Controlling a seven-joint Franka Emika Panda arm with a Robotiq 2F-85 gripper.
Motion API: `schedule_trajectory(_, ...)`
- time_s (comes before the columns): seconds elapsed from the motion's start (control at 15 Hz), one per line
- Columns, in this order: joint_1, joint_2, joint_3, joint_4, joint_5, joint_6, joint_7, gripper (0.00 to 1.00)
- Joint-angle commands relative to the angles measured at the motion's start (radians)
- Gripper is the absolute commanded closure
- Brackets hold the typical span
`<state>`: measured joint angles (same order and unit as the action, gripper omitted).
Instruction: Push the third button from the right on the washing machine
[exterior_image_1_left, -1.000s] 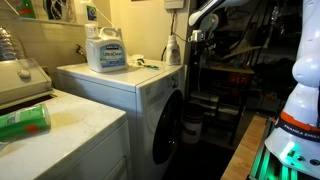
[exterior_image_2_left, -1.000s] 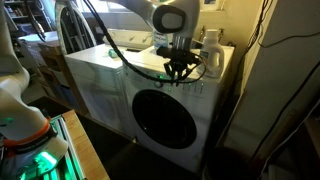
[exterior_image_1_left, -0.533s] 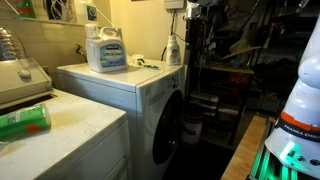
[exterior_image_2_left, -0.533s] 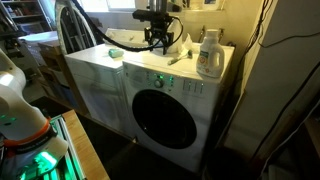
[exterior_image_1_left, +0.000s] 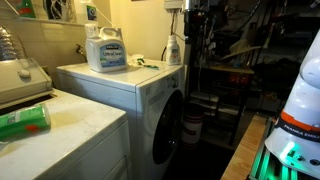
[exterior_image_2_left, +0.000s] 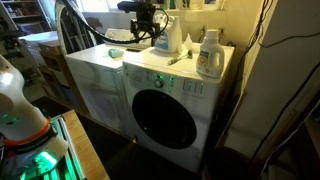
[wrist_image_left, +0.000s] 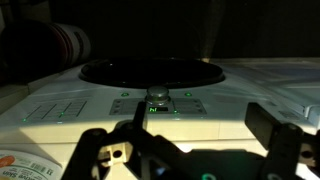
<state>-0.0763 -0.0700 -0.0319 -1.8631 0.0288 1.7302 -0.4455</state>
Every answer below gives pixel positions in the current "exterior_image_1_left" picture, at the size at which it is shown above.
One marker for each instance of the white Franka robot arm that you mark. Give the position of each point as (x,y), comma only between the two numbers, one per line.
(303,110)

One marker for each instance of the white front-load washing machine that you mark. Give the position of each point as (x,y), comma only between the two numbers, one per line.
(143,106)

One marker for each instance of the round washer control knob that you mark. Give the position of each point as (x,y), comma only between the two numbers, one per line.
(174,82)

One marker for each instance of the green scrub brush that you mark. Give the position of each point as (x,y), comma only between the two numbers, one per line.
(150,66)

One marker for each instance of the white crumpled cloth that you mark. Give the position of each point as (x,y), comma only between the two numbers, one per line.
(135,60)

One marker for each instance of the small white detergent bottle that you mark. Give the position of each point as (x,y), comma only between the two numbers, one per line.
(173,51)

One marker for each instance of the red and white bucket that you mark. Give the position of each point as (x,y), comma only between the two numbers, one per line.
(192,130)

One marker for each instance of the large white detergent jug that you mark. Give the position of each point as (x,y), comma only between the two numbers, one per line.
(106,53)

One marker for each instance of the dark metal storage rack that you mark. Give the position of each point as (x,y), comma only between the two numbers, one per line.
(230,70)

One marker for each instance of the white electrical outlet box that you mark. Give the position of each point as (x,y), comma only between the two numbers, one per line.
(173,5)

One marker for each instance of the white window shelf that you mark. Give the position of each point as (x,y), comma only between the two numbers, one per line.
(50,21)

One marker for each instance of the white dryer knob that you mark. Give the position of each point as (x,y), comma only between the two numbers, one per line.
(24,73)

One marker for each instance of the green plastic bottle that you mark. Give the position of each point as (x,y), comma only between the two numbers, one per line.
(23,120)

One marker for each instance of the clear plastic bottle pack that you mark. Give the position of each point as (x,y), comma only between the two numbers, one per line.
(11,45)

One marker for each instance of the green bottle on shelf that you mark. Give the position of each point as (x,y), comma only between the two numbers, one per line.
(26,8)

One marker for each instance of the wall water valve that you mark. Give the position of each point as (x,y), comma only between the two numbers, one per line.
(80,51)

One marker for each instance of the metal robot mounting frame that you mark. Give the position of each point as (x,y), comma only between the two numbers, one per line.
(266,163)

